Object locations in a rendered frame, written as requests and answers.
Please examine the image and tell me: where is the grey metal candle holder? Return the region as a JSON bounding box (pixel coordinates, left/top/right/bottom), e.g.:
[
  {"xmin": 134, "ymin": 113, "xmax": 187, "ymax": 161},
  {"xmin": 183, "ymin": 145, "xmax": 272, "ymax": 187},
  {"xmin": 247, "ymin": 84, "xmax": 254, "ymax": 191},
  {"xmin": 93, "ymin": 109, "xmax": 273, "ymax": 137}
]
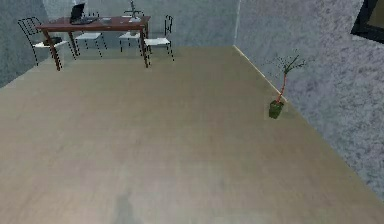
[{"xmin": 127, "ymin": 0, "xmax": 142, "ymax": 24}]

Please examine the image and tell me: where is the house plant in green pot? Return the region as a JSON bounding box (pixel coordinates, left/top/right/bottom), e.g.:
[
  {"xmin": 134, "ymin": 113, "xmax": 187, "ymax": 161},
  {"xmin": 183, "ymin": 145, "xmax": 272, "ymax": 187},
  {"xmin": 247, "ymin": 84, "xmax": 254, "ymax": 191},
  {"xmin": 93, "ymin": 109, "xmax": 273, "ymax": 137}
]
[{"xmin": 262, "ymin": 49, "xmax": 310, "ymax": 120}]

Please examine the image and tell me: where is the black open laptop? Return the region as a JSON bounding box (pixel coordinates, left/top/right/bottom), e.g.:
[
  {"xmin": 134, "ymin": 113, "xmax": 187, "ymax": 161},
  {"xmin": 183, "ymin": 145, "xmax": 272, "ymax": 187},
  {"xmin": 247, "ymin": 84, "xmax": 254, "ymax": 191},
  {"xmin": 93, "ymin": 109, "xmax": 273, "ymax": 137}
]
[{"xmin": 69, "ymin": 2, "xmax": 99, "ymax": 26}]

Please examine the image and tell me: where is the black wire chair white seat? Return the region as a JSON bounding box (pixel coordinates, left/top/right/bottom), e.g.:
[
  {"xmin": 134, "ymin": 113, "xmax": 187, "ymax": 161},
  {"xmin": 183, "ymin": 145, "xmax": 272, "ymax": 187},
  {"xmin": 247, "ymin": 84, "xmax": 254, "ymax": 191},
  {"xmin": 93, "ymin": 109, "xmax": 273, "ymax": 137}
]
[
  {"xmin": 17, "ymin": 16, "xmax": 77, "ymax": 67},
  {"xmin": 143, "ymin": 14, "xmax": 175, "ymax": 66},
  {"xmin": 118, "ymin": 9, "xmax": 146, "ymax": 54},
  {"xmin": 74, "ymin": 11, "xmax": 108, "ymax": 58}
]

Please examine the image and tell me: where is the dark red wooden table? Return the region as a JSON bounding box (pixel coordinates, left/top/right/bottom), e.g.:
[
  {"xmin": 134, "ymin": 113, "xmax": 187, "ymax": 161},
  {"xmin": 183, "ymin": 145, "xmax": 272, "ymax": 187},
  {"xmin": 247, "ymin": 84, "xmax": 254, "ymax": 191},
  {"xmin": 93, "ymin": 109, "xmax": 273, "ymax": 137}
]
[{"xmin": 34, "ymin": 15, "xmax": 152, "ymax": 72}]

